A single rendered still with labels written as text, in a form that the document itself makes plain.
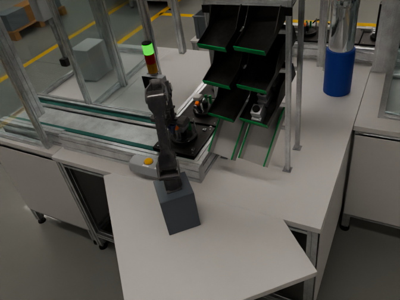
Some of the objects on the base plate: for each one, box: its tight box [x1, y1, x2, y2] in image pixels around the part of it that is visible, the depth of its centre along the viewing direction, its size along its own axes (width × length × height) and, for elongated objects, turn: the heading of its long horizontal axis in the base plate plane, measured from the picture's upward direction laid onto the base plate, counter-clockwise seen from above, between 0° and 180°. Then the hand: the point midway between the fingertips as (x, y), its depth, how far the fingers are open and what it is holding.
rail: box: [58, 131, 205, 183], centre depth 200 cm, size 6×89×11 cm, turn 73°
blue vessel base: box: [323, 46, 356, 97], centre depth 221 cm, size 16×16×27 cm
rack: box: [202, 0, 305, 173], centre depth 170 cm, size 21×36×80 cm, turn 73°
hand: (171, 127), depth 182 cm, fingers closed
